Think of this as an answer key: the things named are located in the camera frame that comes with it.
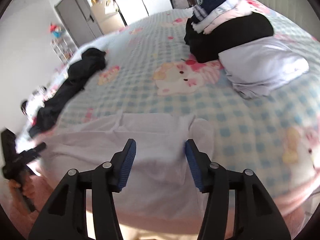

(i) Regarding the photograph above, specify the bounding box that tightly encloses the white cartoon printed garment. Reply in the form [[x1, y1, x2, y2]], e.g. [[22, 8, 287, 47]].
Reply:
[[20, 86, 50, 120]]

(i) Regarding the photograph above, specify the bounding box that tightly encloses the pale lilac folded shirt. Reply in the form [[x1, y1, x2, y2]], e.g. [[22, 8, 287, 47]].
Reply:
[[219, 36, 310, 99]]

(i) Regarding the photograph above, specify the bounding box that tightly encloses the black jacket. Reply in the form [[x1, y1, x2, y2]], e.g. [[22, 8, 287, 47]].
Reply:
[[28, 47, 107, 138]]

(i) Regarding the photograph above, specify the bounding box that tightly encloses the white shirt with navy trim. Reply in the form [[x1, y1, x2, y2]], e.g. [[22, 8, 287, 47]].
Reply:
[[25, 112, 215, 233]]

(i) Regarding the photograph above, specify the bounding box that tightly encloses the beige fridge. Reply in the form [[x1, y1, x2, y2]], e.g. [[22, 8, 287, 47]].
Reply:
[[90, 0, 127, 34]]

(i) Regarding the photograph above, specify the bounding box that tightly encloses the pink bed sheet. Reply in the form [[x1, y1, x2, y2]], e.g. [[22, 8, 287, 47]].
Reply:
[[25, 165, 315, 235]]

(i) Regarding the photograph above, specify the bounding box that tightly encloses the black folded sweater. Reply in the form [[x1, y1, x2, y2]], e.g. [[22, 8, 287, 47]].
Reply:
[[184, 11, 275, 63]]

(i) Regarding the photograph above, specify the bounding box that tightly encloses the white shelf rack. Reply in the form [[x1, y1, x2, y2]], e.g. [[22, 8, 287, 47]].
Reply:
[[51, 37, 78, 64]]

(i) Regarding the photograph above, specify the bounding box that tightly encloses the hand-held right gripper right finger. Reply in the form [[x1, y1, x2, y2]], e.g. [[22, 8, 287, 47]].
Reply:
[[185, 139, 292, 240]]

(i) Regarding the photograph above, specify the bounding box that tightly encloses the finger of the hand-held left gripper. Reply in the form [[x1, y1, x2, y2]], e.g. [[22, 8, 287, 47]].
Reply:
[[18, 142, 47, 162]]

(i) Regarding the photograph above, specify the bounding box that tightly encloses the grey door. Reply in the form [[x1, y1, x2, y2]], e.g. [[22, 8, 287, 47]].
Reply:
[[54, 0, 104, 47]]

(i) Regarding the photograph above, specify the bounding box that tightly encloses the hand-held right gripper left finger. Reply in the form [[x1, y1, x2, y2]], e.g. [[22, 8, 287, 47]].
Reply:
[[28, 138, 137, 240]]

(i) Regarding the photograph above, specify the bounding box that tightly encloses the blue checkered cartoon blanket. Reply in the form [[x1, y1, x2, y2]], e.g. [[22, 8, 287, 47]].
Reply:
[[15, 0, 320, 205]]

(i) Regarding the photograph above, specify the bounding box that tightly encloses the person's left hand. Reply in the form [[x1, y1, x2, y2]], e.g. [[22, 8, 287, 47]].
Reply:
[[8, 177, 36, 200]]

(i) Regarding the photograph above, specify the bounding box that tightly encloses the red and blue wall plush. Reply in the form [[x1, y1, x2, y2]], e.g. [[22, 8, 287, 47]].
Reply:
[[49, 22, 66, 39]]

